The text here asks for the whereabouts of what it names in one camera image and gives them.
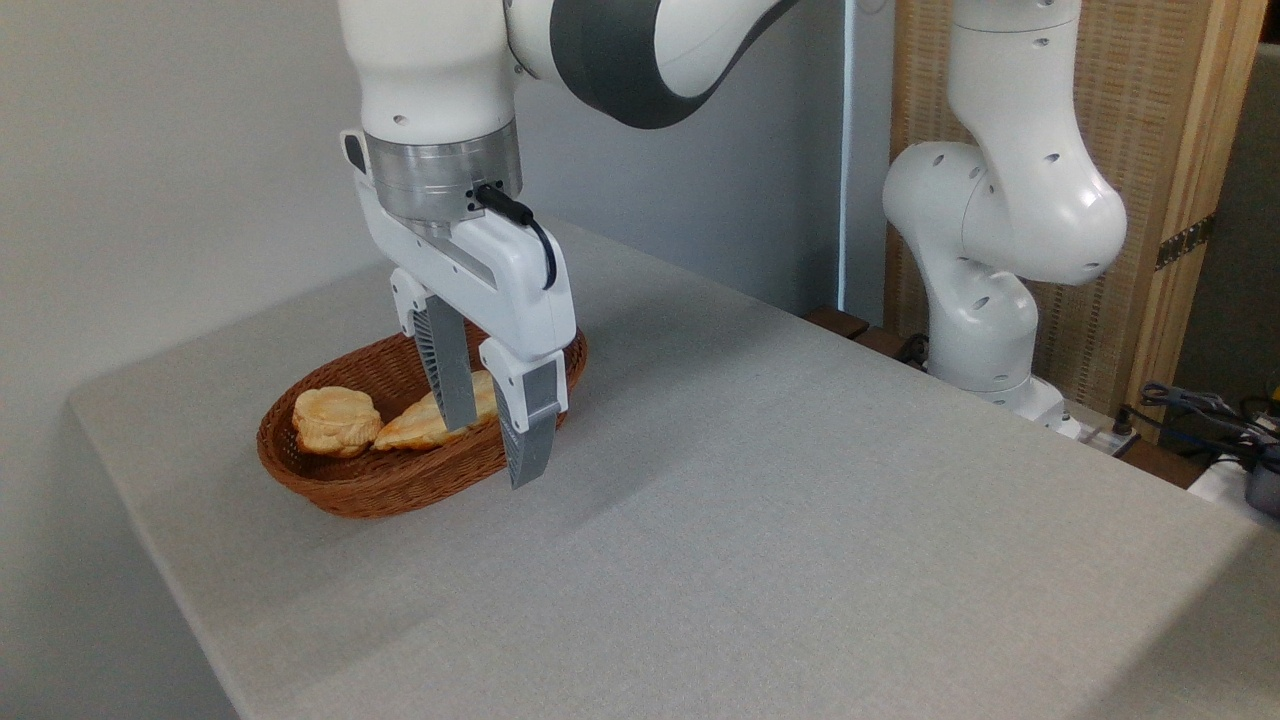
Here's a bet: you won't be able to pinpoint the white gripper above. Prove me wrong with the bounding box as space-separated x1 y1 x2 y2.
340 129 579 490

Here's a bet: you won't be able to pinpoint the round golden bread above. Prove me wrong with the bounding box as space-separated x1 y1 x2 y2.
292 386 384 459

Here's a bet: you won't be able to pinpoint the long golden bread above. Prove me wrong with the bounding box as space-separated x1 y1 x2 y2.
373 370 501 453

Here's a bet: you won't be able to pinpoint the brown wicker basket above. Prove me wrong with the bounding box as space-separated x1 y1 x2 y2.
256 325 589 519

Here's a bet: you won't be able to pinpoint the wooden woven folding screen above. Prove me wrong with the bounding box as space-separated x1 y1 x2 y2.
885 0 1269 441

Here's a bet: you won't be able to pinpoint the dark metal screen hinge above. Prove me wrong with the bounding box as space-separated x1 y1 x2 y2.
1155 213 1217 272

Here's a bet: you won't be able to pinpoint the dark grey panel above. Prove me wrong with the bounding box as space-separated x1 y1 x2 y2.
1172 40 1280 406

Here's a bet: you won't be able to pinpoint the grey round container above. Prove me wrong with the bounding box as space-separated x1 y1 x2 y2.
1244 445 1280 519

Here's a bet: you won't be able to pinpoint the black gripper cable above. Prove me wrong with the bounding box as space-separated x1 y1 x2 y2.
474 183 558 291

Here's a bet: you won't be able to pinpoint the tangled dark cables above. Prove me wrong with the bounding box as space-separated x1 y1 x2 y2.
1140 380 1280 456

